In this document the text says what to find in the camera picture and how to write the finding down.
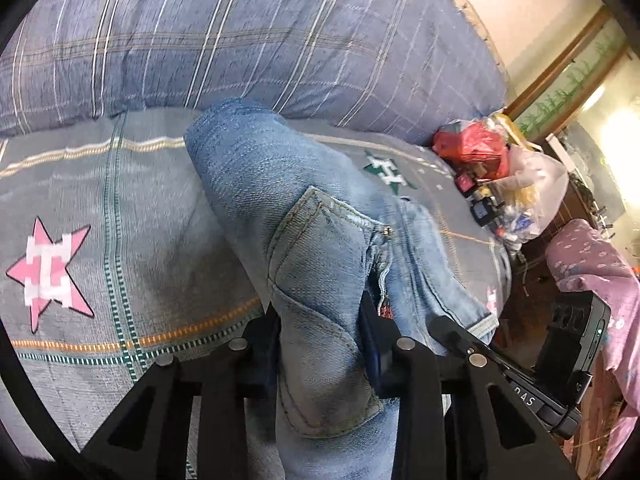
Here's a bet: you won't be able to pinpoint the small black device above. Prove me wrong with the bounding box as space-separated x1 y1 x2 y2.
470 195 504 226

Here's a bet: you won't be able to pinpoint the small pink black box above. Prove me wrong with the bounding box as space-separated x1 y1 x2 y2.
455 170 482 197

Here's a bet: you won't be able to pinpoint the purple floral cloth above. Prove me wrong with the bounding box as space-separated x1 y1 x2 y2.
545 217 640 466

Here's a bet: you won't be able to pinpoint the blue denim pants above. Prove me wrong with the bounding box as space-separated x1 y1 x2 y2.
184 97 501 480

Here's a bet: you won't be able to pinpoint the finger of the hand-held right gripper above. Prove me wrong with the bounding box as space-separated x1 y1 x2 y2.
428 315 507 377

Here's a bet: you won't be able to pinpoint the grey star print bed sheet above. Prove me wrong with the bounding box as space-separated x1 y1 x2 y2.
0 107 513 480

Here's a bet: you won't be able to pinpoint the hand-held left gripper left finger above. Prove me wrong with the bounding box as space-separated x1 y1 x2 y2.
82 304 282 480

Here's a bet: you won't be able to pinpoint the blue plaid quilt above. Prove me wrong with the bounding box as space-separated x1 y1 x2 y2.
0 0 508 148

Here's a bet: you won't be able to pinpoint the red plastic bag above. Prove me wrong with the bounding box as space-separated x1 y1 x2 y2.
432 120 511 181

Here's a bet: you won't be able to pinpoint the wooden framed glass door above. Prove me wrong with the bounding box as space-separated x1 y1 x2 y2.
505 7 633 138

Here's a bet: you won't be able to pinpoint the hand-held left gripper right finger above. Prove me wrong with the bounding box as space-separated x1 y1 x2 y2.
358 291 576 480

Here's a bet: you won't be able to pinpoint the white plastic bag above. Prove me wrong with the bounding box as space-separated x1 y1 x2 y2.
492 115 571 253

